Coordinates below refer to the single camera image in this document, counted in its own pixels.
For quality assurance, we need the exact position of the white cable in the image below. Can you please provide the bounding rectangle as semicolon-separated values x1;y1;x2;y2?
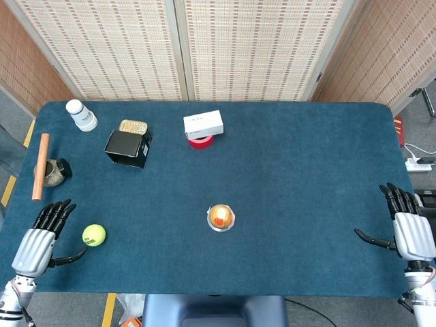
403;142;436;161

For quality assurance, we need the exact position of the white cardboard box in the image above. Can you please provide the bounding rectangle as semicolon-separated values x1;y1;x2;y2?
183;109;225;140

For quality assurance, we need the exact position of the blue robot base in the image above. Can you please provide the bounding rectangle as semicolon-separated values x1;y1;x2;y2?
141;294;289;327

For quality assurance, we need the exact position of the white paper cup stack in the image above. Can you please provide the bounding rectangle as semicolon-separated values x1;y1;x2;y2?
65;99;98;132

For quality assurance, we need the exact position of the red tape roll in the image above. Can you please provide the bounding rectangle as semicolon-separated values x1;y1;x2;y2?
188;134;215;150

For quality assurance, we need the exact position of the white plastic bag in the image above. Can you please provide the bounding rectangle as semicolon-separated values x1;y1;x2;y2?
116;293;146;326

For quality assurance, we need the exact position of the orange fruit jelly cup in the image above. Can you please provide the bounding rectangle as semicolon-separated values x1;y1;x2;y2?
206;204;236;233

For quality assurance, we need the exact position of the yellow tennis ball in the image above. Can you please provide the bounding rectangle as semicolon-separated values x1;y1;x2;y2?
82;223;107;247

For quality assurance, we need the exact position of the glass jar with black lid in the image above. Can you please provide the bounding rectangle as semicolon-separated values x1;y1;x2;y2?
33;157;73;188

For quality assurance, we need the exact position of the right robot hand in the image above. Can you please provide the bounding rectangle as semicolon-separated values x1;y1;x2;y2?
354;183;436;262

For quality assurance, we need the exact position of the gold metal tin can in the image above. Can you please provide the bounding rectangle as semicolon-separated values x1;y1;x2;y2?
118;119;149;136

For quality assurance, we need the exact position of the black cable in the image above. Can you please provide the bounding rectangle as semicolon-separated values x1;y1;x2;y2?
285;298;339;327

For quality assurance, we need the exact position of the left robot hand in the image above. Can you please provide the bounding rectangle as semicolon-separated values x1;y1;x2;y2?
11;199;89;278

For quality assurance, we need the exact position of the woven folding screen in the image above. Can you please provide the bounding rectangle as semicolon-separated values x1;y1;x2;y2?
0;0;436;116

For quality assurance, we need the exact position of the blue table cloth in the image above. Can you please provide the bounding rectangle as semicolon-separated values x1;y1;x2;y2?
0;100;420;298

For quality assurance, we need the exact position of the black metal stand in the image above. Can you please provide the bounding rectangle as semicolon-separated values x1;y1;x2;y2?
408;87;436;119

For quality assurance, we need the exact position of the white power strip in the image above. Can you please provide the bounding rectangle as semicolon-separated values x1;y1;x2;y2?
405;157;433;173

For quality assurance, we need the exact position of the red and yellow bag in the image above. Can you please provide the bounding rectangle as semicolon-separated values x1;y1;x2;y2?
393;114;406;148

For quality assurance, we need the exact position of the wooden rolling pin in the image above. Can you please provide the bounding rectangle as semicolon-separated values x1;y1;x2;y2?
31;133;50;202

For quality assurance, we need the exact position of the black cardboard box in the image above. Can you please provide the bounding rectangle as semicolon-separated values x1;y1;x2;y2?
104;129;153;169

